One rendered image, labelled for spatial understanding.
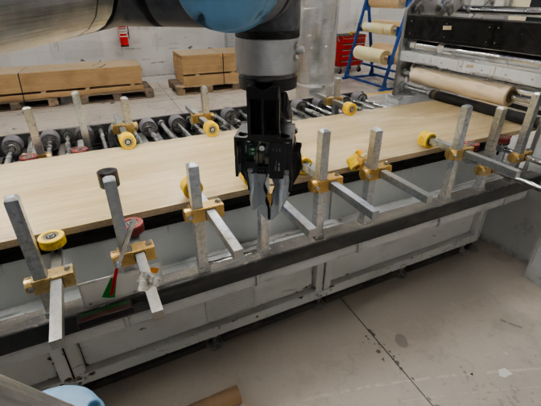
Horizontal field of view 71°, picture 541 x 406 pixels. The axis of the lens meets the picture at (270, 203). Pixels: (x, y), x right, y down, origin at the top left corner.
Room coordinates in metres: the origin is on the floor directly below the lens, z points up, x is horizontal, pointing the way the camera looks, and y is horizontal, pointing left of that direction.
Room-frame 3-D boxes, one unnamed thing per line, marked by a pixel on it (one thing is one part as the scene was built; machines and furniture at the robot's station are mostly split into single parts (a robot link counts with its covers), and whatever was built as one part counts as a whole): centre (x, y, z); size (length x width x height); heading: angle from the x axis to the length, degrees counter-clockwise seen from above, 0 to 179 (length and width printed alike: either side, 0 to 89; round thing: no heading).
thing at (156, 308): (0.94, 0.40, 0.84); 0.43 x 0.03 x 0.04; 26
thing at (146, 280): (0.86, 0.36, 0.87); 0.09 x 0.07 x 0.02; 26
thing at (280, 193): (0.47, -0.01, 1.35); 0.06 x 0.03 x 0.09; 174
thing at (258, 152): (0.47, 0.00, 1.46); 0.09 x 0.08 x 0.12; 174
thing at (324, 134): (1.34, -0.20, 0.93); 0.04 x 0.04 x 0.48; 26
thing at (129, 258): (1.02, 0.46, 0.85); 0.14 x 0.06 x 0.05; 116
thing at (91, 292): (0.97, 0.49, 0.75); 0.26 x 0.01 x 0.10; 116
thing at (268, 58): (0.48, 0.00, 1.54); 0.08 x 0.08 x 0.05
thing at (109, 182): (1.01, 0.48, 0.89); 0.04 x 0.04 x 0.48; 26
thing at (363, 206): (1.33, -0.25, 0.95); 0.50 x 0.04 x 0.04; 26
